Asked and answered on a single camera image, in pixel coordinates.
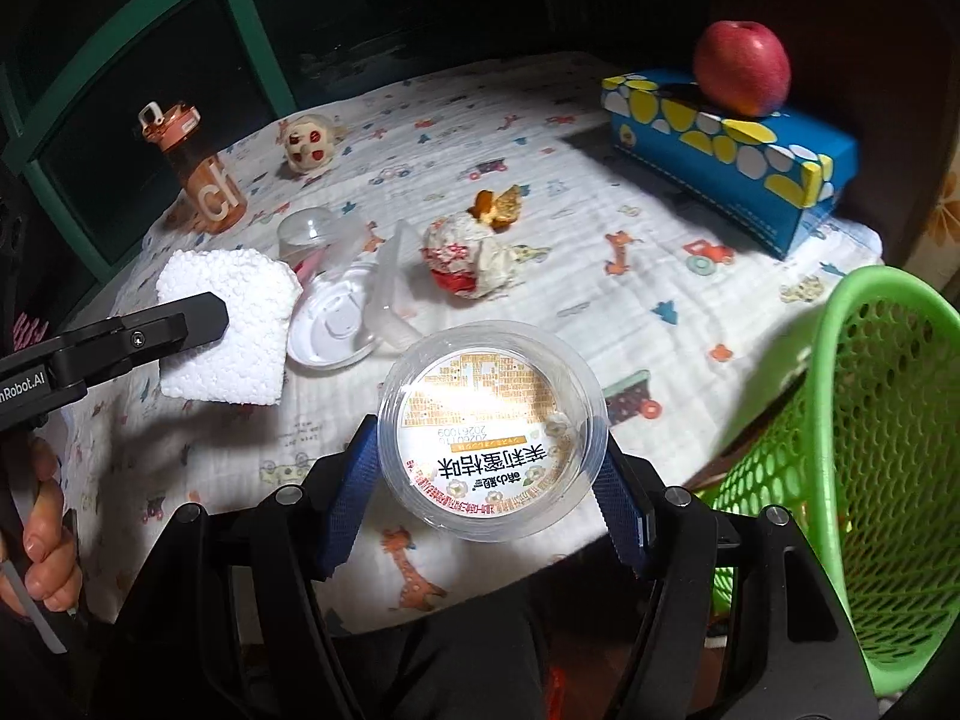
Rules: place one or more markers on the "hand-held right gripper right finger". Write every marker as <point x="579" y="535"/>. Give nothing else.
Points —
<point x="619" y="510"/>

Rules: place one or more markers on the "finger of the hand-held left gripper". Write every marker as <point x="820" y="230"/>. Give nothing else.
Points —
<point x="176" y="324"/>

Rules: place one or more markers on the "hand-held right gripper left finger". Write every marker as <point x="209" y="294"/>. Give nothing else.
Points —
<point x="349" y="495"/>

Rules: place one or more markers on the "white foam piece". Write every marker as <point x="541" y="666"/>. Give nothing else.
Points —
<point x="240" y="349"/>

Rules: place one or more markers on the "white plastic lid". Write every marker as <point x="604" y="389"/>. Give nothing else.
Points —
<point x="334" y="322"/>

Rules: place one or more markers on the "clear plastic cup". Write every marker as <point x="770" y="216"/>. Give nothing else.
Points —
<point x="397" y="285"/>
<point x="487" y="420"/>

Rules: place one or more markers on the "green plastic mesh basket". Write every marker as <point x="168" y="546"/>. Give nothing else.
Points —
<point x="885" y="420"/>

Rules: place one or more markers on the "person's left hand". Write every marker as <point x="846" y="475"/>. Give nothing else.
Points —
<point x="41" y="532"/>

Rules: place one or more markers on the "orange water bottle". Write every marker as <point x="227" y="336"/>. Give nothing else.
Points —
<point x="206" y="180"/>

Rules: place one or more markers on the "clear dome lid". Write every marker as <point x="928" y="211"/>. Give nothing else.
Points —
<point x="307" y="236"/>

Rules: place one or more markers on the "person's dark trousers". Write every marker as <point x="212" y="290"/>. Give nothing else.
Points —
<point x="450" y="660"/>

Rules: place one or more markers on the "white printed tablecloth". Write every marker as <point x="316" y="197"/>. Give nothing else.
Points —
<point x="600" y="315"/>

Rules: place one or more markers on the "crumpled red and white wrapper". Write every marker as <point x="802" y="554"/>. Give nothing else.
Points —
<point x="465" y="255"/>

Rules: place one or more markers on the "orange and gold pastry toy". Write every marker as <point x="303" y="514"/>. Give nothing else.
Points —
<point x="501" y="206"/>

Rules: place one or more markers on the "blue spotted tissue box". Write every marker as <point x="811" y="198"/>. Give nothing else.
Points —
<point x="720" y="172"/>

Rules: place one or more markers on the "red apple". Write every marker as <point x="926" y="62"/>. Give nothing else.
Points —
<point x="742" y="67"/>

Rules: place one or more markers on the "green window frame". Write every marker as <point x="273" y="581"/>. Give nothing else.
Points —
<point x="262" y="37"/>

